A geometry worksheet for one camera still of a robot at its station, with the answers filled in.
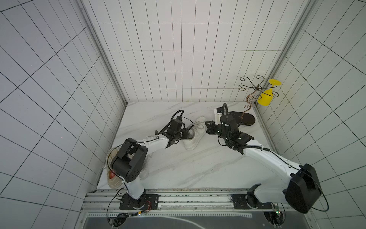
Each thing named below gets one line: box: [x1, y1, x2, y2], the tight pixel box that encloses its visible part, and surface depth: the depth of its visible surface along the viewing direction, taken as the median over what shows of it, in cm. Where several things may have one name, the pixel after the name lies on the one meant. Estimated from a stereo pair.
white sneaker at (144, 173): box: [139, 154, 152, 180], surface depth 80 cm
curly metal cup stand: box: [237, 74, 279, 119], surface depth 88 cm
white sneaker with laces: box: [183, 115, 207, 150], surface depth 91 cm
